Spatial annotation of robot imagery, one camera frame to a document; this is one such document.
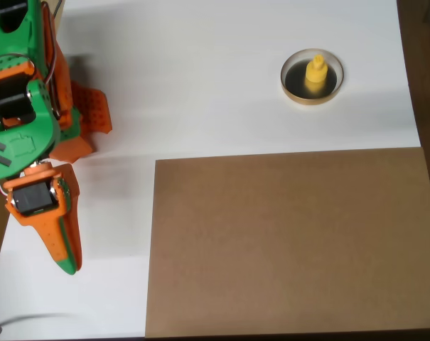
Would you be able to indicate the small yellow toy piece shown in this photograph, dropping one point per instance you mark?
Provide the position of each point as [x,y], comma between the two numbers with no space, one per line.
[316,72]

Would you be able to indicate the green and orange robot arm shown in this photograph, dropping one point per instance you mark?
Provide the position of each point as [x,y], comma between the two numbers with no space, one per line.
[15,142]

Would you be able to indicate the orange robot base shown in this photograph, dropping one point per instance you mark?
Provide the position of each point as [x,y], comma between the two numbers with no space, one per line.
[94,110]

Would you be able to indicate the round dish with gold rim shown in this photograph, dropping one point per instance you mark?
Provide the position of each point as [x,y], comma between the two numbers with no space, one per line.
[294,83]

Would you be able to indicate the white paper sheet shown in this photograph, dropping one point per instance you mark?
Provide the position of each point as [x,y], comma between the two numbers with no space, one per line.
[200,106]

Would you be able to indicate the brown fibreboard panel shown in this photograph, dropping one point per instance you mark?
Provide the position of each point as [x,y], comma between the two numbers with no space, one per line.
[289,241]

